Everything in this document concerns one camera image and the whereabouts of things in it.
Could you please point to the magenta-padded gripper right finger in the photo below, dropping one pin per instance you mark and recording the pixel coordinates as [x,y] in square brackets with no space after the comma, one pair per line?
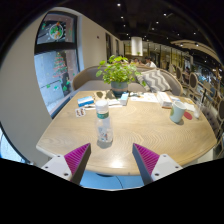
[146,160]

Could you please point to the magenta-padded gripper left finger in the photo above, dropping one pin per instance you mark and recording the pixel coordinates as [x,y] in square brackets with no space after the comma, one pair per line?
[77,160]

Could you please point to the clear plastic water bottle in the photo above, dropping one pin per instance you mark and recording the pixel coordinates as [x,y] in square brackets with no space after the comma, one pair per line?
[104,130]

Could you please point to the small printed card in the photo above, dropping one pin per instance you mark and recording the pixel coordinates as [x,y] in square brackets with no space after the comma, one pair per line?
[80,112]

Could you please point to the blue tissue pack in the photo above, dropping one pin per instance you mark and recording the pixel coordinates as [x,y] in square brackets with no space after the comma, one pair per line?
[85,101]

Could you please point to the flat round red coaster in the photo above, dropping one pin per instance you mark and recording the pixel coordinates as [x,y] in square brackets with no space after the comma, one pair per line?
[188,116]

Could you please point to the white printed leaflet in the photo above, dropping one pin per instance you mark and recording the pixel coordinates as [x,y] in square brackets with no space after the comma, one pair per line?
[144,97]

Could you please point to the white box with orange edge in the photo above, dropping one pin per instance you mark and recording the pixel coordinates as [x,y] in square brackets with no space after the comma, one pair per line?
[164,99]

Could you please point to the small light blue box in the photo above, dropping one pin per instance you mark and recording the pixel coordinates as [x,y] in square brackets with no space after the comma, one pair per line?
[124,99]

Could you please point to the white paper napkin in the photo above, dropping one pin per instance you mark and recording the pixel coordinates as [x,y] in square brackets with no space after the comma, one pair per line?
[190,106]

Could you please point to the grey tufted armchair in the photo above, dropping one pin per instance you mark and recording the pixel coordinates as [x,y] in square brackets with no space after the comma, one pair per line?
[211,118]

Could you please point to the grey chevron cushion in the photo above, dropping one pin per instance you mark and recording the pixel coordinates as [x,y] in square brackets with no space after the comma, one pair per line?
[155,80]

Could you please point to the grey curved sofa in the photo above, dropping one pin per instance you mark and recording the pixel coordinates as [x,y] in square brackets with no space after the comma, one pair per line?
[90,75]

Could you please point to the group of wooden chairs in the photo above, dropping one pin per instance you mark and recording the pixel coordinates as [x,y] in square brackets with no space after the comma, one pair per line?
[193,81]

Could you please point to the dark-framed decorated window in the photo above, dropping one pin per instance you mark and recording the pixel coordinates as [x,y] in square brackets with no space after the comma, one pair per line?
[55,70]

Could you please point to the green potted plant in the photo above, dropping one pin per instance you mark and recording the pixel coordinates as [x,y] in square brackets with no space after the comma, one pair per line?
[118,71]

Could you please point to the person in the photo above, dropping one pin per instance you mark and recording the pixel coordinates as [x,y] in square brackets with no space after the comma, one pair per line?
[150,62]

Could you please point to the white round column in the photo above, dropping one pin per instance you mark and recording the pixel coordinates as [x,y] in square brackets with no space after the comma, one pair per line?
[136,46]

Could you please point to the group of ceiling lights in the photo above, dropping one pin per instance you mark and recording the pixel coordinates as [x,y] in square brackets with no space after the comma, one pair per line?
[150,23]

